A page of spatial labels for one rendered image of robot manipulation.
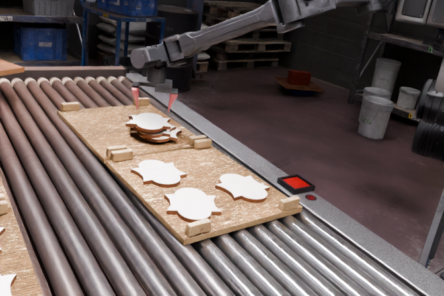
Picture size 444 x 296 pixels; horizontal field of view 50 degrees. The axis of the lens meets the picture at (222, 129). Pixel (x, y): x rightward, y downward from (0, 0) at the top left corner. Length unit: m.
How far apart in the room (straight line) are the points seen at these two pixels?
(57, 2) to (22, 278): 4.85
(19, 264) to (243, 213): 0.50
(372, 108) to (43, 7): 3.60
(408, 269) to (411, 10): 0.86
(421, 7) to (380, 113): 3.26
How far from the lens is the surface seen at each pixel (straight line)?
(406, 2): 1.67
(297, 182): 1.36
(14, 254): 0.97
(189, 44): 1.36
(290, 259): 1.04
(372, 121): 4.89
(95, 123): 1.58
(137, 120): 1.47
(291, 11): 1.20
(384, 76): 5.90
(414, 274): 1.13
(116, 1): 4.73
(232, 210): 1.13
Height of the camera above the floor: 1.49
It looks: 20 degrees down
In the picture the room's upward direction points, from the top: 8 degrees clockwise
